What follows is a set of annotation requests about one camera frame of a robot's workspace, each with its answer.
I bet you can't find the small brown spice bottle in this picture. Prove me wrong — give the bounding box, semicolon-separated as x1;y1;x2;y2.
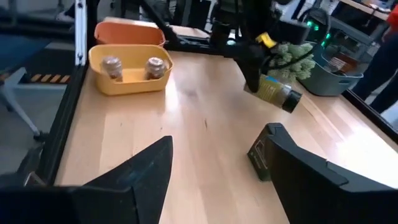
325;52;358;74

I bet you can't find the green label spice jar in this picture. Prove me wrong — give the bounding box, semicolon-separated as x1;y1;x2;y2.
244;73;303;114

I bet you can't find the yellow plastic bin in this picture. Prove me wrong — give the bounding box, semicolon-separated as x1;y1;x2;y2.
88;43;174;96

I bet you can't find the orange plastic bin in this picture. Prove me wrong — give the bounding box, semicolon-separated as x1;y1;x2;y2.
93;17;167;47

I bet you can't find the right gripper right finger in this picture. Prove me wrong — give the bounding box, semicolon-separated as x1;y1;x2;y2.
266;123;398;224

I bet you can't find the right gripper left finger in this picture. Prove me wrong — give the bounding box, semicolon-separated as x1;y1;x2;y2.
83;135;174;224

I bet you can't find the office chair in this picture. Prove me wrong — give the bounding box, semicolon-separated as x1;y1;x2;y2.
0;34;52;142

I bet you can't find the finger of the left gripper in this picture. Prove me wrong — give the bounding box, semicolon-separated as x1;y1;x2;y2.
238;46;265;93

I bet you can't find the person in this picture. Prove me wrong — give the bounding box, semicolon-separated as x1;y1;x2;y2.
351;6;398;114

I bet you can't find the small glass spice jar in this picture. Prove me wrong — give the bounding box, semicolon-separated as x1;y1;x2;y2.
101;55;124;82
144;56;167;81

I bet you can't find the dark teal plastic bin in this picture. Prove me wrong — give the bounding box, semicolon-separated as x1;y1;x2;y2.
298;51;364;96

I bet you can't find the black metal table frame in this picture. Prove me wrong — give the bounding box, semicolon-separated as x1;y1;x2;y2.
37;0;398;187

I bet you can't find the green artificial succulent plant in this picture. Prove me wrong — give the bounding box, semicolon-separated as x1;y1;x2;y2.
266;42;317;82

